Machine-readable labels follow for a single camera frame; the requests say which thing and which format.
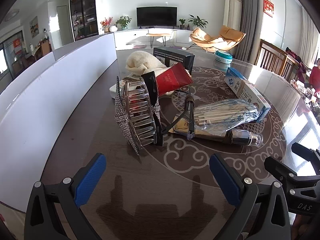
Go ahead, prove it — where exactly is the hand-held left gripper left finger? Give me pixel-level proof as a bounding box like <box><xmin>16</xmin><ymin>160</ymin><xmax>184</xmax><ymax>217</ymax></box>
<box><xmin>24</xmin><ymin>153</ymin><xmax>107</xmax><ymax>240</ymax></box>

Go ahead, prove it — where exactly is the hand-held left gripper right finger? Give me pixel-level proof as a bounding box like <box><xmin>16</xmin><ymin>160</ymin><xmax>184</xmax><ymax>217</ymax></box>
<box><xmin>209</xmin><ymin>153</ymin><xmax>292</xmax><ymax>240</ymax></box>

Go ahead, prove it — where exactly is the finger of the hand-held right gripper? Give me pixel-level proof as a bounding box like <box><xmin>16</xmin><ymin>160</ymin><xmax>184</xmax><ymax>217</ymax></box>
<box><xmin>264</xmin><ymin>156</ymin><xmax>305</xmax><ymax>193</ymax></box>
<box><xmin>291</xmin><ymin>142</ymin><xmax>320</xmax><ymax>176</ymax></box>

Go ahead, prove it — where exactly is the dark bottle with clear cap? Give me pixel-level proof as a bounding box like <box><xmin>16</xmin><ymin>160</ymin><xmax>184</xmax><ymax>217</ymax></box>
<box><xmin>224</xmin><ymin>129</ymin><xmax>264</xmax><ymax>148</ymax></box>

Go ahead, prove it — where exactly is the bag of cotton swabs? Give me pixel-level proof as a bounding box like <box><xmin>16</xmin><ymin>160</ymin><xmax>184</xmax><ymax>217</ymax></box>
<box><xmin>192</xmin><ymin>98</ymin><xmax>261</xmax><ymax>133</ymax></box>

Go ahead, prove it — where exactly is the blue white medicine box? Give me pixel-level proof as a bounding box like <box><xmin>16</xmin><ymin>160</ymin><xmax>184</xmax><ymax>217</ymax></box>
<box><xmin>223</xmin><ymin>67</ymin><xmax>272</xmax><ymax>122</ymax></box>

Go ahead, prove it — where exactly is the rhinestone bow hair claw clip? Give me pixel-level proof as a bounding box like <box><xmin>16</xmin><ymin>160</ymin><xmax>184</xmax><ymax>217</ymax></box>
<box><xmin>114</xmin><ymin>72</ymin><xmax>164</xmax><ymax>157</ymax></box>

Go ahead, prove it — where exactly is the white cardboard box container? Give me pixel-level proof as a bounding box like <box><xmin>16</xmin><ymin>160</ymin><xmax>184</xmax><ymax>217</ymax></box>
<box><xmin>0</xmin><ymin>32</ymin><xmax>118</xmax><ymax>214</ymax></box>

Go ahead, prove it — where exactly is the red foil packet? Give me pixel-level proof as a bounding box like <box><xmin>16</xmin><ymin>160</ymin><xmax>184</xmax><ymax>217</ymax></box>
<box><xmin>155</xmin><ymin>62</ymin><xmax>193</xmax><ymax>97</ymax></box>

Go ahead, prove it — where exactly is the red garment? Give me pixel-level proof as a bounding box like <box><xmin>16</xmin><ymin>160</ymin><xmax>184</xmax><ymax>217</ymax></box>
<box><xmin>286</xmin><ymin>47</ymin><xmax>307</xmax><ymax>83</ymax></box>

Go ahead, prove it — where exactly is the wooden slatted chair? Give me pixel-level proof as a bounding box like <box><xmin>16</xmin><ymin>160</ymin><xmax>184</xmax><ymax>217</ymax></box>
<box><xmin>254</xmin><ymin>39</ymin><xmax>300</xmax><ymax>81</ymax></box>

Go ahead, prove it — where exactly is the white sheer curtain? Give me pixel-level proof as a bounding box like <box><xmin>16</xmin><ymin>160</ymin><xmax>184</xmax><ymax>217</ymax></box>
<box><xmin>298</xmin><ymin>7</ymin><xmax>320</xmax><ymax>68</ymax></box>

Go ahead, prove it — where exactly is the teal round tin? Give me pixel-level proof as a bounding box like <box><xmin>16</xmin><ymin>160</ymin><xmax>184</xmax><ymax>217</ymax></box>
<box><xmin>214</xmin><ymin>50</ymin><xmax>234</xmax><ymax>65</ymax></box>

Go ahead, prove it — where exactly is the cream knit glove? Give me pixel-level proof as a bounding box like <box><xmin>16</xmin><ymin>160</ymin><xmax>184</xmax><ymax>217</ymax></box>
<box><xmin>125</xmin><ymin>51</ymin><xmax>168</xmax><ymax>78</ymax></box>

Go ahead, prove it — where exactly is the black carton box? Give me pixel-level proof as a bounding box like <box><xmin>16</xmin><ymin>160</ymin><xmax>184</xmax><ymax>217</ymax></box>
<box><xmin>153</xmin><ymin>46</ymin><xmax>195</xmax><ymax>75</ymax></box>

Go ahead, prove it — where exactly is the wooden dining chair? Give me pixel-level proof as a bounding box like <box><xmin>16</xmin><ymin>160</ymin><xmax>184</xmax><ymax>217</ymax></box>
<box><xmin>38</xmin><ymin>38</ymin><xmax>52</xmax><ymax>56</ymax></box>

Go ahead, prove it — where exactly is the orange lounge chair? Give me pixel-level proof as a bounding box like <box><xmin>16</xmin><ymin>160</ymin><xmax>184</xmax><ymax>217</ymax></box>
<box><xmin>189</xmin><ymin>25</ymin><xmax>247</xmax><ymax>55</ymax></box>

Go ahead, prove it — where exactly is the white television cabinet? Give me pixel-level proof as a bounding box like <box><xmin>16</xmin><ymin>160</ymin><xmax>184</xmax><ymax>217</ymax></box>
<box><xmin>110</xmin><ymin>27</ymin><xmax>198</xmax><ymax>51</ymax></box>

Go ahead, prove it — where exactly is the grey curtain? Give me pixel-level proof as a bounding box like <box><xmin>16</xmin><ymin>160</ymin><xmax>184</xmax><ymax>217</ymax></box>
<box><xmin>234</xmin><ymin>0</ymin><xmax>264</xmax><ymax>63</ymax></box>

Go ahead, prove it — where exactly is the red flower plant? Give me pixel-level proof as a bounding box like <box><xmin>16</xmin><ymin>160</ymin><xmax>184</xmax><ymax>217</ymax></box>
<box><xmin>100</xmin><ymin>17</ymin><xmax>114</xmax><ymax>33</ymax></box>

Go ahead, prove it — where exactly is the wooden bench with hairpin legs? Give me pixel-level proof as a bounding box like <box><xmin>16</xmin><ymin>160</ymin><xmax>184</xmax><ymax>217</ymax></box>
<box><xmin>146</xmin><ymin>32</ymin><xmax>172</xmax><ymax>49</ymax></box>

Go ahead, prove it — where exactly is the green potted plant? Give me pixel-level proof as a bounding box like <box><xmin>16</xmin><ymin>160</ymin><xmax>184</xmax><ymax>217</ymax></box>
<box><xmin>115</xmin><ymin>15</ymin><xmax>132</xmax><ymax>31</ymax></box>

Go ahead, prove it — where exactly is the large leafy potted plant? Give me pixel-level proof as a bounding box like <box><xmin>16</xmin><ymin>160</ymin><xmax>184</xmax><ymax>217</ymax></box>
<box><xmin>188</xmin><ymin>14</ymin><xmax>209</xmax><ymax>30</ymax></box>

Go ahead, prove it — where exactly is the covered standing air conditioner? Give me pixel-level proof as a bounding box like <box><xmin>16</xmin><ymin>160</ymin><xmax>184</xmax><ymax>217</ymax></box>
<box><xmin>223</xmin><ymin>0</ymin><xmax>243</xmax><ymax>41</ymax></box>

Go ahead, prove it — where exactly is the dark glass display cabinet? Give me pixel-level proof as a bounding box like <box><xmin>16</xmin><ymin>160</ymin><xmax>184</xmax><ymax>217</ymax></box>
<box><xmin>69</xmin><ymin>0</ymin><xmax>99</xmax><ymax>42</ymax></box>

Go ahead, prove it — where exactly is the black television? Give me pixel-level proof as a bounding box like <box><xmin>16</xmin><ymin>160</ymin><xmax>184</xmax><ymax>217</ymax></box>
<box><xmin>136</xmin><ymin>6</ymin><xmax>177</xmax><ymax>27</ymax></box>

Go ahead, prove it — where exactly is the red wall hanging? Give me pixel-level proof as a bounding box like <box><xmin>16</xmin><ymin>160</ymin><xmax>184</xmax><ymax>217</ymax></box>
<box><xmin>263</xmin><ymin>0</ymin><xmax>275</xmax><ymax>18</ymax></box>

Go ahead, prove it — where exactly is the wall painting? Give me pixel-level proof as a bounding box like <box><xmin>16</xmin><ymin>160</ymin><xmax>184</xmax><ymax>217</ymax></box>
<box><xmin>29</xmin><ymin>16</ymin><xmax>40</xmax><ymax>39</ymax></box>

